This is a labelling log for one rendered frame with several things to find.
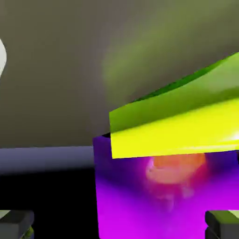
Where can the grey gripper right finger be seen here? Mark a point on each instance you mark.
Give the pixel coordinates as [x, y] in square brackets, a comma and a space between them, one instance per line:
[224, 226]

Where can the large magenta box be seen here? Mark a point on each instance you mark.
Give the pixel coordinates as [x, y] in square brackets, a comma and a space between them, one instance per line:
[141, 209]

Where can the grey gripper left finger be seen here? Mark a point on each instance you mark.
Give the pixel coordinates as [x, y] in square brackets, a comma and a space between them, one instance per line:
[15, 223]

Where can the small yellow-green cube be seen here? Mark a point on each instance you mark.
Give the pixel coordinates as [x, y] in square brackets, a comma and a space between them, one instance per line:
[173, 127]

